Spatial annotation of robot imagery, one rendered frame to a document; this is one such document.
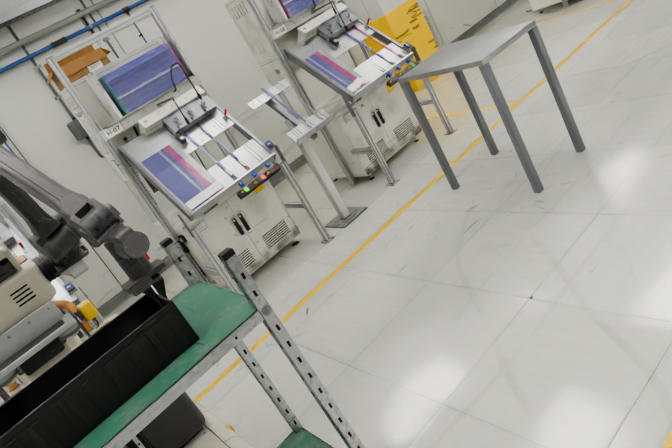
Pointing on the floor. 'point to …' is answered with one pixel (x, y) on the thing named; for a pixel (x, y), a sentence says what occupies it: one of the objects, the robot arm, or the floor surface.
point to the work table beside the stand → (446, 58)
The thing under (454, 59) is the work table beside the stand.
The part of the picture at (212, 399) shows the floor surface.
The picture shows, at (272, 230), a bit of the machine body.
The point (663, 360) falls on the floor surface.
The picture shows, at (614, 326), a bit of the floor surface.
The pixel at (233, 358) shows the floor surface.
